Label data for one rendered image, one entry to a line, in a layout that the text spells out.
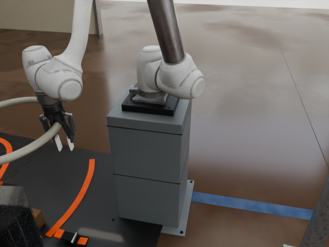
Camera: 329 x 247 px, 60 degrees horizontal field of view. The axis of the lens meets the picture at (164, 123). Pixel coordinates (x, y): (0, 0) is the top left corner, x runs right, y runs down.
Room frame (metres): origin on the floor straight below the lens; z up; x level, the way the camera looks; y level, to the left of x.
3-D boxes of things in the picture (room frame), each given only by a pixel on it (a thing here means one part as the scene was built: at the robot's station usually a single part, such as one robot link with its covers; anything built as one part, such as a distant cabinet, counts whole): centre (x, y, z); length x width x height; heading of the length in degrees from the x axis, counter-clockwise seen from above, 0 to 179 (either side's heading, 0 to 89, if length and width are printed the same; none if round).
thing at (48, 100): (0.97, 0.44, 1.07); 0.09 x 0.09 x 0.06
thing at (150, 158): (1.41, 0.07, 0.40); 0.50 x 0.50 x 0.80; 78
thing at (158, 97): (1.41, 0.09, 0.87); 0.22 x 0.18 x 0.06; 78
